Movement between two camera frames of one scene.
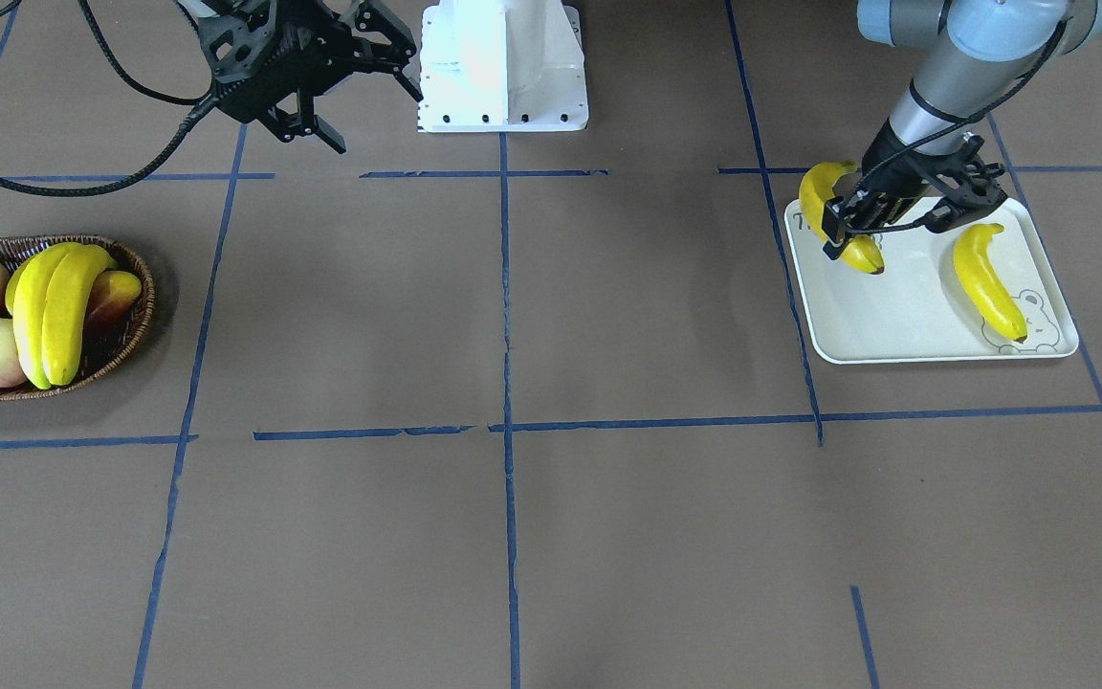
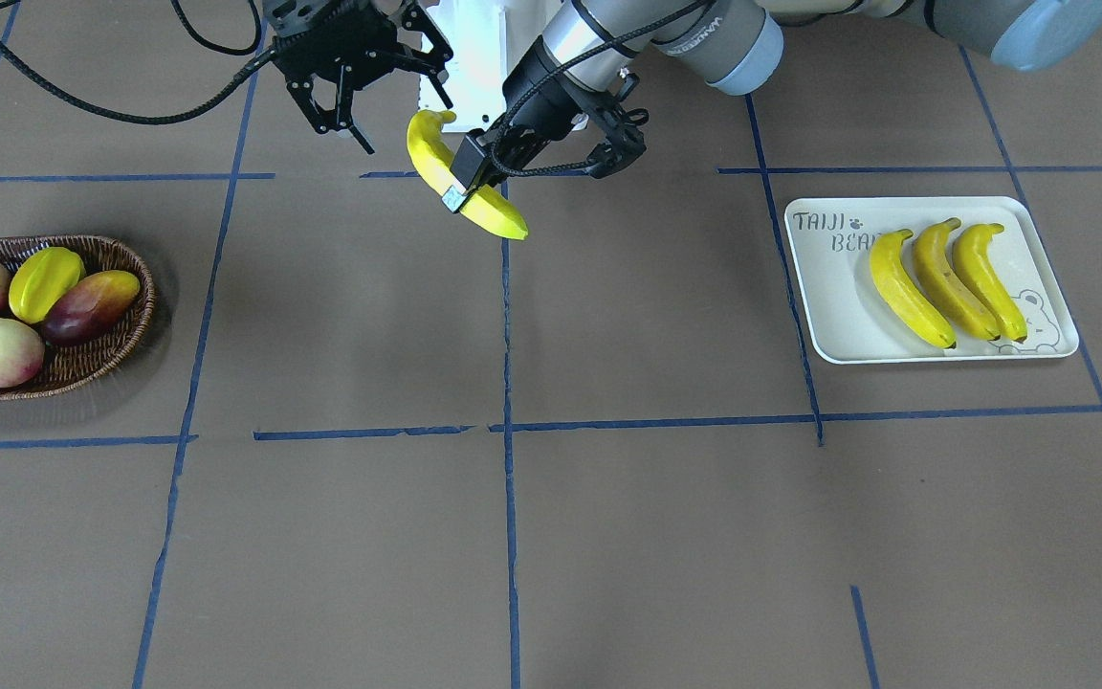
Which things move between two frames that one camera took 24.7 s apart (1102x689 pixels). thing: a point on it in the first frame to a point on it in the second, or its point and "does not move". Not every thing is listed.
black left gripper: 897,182 to 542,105
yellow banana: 974,261 does not move
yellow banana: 71,286 to 904,291
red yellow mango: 109,300 does not move
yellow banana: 31,283 to 485,207
